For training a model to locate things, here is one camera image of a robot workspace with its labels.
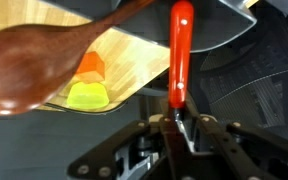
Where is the red handled table knife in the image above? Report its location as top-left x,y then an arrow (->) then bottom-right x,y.
168,0 -> 196,153

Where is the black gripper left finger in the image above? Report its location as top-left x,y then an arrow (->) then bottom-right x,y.
67,114 -> 198,180

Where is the small orange plastic cup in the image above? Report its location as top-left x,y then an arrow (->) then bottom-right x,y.
74,51 -> 106,84

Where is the black mesh panel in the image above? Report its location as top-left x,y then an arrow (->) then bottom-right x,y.
197,33 -> 288,141

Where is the brown wooden spoon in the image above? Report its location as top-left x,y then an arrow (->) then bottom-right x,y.
0,0 -> 155,116

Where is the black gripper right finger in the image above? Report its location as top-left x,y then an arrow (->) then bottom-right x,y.
178,99 -> 288,180

